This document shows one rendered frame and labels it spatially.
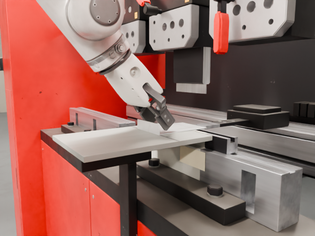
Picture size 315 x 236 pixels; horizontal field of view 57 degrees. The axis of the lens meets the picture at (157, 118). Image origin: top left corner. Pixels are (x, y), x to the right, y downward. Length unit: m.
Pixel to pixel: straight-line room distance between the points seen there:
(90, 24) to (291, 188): 0.39
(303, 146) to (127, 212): 0.43
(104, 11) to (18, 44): 0.95
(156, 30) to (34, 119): 0.84
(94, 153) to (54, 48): 0.98
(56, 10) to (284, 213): 0.48
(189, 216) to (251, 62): 0.77
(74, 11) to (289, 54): 0.79
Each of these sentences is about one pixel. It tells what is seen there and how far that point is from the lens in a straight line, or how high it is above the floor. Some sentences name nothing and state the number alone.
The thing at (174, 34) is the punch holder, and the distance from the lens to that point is 0.62.
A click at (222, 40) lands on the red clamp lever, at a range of 0.48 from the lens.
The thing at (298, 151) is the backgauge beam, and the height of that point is 0.94.
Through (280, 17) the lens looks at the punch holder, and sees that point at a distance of 0.46.
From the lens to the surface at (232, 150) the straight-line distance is 0.57.
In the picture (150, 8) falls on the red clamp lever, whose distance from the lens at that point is 0.65.
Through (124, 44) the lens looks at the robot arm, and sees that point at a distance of 0.53.
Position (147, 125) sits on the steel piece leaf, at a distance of 0.60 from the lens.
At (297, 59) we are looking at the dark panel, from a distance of 1.07.
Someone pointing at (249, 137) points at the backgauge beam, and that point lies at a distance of 0.84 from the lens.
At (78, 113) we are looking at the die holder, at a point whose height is 0.96.
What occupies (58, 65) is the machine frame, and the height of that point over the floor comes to 1.16.
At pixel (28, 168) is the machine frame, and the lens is 1.42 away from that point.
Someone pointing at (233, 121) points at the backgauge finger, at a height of 1.00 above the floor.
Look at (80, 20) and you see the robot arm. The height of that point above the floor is 1.20.
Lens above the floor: 1.12
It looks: 9 degrees down
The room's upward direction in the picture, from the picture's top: straight up
